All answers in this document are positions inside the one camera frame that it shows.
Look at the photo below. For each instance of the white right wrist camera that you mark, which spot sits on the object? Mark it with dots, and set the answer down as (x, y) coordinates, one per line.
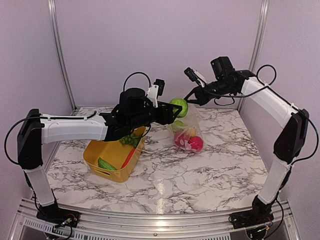
(195, 76)

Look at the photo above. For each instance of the yellow plastic basket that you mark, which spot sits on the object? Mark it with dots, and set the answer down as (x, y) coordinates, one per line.
(115, 154)

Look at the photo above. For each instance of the aluminium frame post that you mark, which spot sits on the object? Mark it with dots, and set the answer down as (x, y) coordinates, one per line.
(59, 52)
(257, 36)

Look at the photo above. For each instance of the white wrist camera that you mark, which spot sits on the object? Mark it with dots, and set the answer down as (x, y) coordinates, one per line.
(195, 76)
(154, 91)

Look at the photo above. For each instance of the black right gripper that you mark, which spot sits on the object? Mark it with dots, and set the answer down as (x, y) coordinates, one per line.
(202, 99)

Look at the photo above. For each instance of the green grape bunch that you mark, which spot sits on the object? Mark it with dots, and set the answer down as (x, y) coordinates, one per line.
(132, 140)

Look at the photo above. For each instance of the right aluminium frame post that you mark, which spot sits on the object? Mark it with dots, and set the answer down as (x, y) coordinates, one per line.
(257, 36)

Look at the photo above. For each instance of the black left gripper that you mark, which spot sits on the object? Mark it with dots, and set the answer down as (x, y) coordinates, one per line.
(163, 119)

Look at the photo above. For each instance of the green apple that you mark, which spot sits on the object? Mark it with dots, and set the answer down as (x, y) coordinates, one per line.
(182, 103)

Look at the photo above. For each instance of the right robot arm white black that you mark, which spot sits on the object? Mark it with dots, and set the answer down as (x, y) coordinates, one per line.
(231, 83)

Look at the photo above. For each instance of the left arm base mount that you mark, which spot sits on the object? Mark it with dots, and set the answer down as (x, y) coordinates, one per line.
(62, 217)

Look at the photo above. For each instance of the front aluminium rail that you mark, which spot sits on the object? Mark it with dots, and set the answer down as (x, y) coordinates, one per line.
(107, 225)

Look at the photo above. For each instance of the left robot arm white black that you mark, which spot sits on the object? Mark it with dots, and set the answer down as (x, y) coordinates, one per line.
(38, 129)

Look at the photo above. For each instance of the clear zip top bag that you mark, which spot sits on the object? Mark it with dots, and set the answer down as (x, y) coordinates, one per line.
(185, 130)

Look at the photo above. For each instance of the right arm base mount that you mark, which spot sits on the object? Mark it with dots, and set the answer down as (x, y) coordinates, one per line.
(248, 218)

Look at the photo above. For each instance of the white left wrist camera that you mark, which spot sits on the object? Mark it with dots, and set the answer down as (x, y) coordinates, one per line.
(154, 91)

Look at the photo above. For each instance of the red apple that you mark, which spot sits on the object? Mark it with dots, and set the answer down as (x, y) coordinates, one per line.
(196, 143)
(181, 140)

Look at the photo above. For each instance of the orange carrot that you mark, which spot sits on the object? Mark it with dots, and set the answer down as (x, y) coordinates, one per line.
(128, 158)

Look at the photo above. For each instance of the left aluminium frame post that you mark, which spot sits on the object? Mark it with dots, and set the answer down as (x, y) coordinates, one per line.
(59, 52)

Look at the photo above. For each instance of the green bitter gourd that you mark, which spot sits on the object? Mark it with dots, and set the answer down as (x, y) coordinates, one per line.
(105, 165)

